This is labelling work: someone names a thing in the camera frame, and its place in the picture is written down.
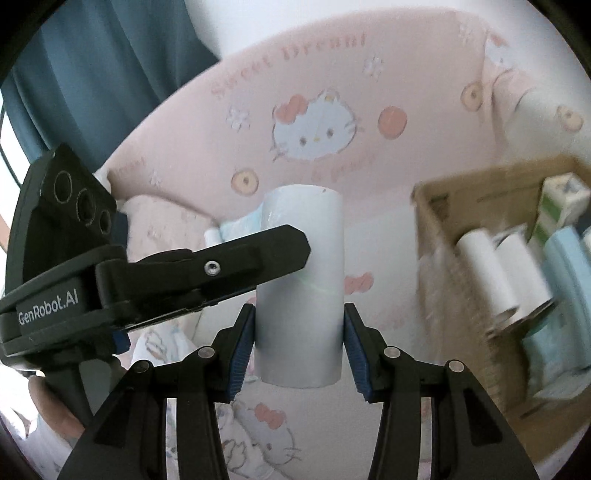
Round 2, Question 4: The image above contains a light blue plastic packet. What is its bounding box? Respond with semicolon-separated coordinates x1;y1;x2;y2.
521;299;591;400

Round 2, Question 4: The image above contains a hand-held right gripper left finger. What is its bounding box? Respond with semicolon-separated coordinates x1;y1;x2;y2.
58;304;257;480

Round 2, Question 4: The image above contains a light blue box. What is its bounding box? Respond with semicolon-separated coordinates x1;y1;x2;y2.
542;225;591;315

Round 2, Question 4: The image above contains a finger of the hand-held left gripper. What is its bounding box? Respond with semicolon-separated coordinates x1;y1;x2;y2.
95;224;311;332

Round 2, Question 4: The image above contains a cartoon printed pink cloth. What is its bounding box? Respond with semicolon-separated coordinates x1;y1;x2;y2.
133;318;297;480

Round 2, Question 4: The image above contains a pink printed pillow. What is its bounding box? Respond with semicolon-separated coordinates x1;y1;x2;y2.
124;194;219;260

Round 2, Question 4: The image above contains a small box with cartoon print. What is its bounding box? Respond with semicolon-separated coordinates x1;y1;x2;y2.
537;173;591;228

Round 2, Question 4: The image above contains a green white small box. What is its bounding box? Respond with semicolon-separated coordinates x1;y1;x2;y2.
527;215;563;247

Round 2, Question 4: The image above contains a blue face mask pack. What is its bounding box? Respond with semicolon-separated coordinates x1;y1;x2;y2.
218;205;265;244

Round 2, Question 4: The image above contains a white paper roll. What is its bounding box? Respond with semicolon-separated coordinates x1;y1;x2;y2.
456;228;523;325
496;232;556;320

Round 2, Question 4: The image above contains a blue curtain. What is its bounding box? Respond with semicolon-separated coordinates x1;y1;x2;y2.
0;0;221;182

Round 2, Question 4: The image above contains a white cardboard tube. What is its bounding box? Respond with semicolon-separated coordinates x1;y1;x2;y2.
255;184;345;389

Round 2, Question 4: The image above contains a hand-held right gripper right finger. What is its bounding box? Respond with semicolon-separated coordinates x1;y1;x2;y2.
344;302;541;480

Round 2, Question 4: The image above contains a person's left hand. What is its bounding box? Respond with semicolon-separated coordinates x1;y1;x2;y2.
25;375;86;438

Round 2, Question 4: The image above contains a brown cardboard box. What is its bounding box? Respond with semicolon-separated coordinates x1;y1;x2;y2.
411;156;591;422

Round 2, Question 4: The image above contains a pink white printed blanket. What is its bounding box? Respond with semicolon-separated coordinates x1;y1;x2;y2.
92;11;591;480

